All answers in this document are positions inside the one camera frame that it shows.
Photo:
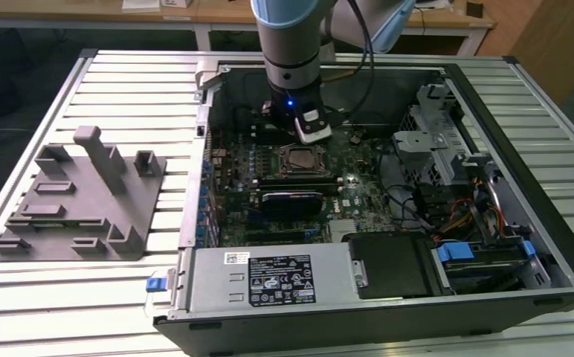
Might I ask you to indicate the silver CPU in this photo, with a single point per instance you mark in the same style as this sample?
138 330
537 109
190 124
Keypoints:
303 160

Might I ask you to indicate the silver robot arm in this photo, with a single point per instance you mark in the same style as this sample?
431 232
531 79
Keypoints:
287 56

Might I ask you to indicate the CPU socket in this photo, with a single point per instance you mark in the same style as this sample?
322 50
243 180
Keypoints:
283 163

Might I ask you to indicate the green motherboard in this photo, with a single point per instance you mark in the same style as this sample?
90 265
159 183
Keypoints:
238 175

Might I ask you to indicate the black graphics card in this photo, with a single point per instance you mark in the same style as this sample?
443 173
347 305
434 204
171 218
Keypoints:
291 204

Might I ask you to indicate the silver drive cage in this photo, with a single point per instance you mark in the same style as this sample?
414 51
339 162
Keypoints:
415 143

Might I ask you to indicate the silver chipset heatsink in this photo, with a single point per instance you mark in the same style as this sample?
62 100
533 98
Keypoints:
343 227

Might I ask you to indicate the white cardboard box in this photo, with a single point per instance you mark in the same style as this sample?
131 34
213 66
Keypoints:
175 3
141 3

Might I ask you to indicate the black rating label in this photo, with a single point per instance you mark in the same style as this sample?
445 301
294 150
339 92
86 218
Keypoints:
282 280

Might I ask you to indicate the small black box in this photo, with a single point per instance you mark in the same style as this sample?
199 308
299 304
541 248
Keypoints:
474 9

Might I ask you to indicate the black plastic shroud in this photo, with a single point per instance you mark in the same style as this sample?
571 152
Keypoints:
391 264

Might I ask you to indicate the grey parts rack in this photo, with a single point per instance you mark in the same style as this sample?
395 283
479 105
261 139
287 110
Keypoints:
94 212

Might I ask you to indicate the silver power supply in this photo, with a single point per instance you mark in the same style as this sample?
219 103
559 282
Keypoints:
207 282

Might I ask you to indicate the blue disk carrier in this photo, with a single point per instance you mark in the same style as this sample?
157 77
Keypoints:
455 253

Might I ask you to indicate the blue release latch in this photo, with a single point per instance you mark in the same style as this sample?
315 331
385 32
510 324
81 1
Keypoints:
157 284

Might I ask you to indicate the wooden cabinet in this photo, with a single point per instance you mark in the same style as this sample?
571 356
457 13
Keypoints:
555 44

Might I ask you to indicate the black PC case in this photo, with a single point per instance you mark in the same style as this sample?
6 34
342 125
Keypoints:
317 331

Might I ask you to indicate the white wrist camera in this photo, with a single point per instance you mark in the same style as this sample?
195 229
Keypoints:
311 128

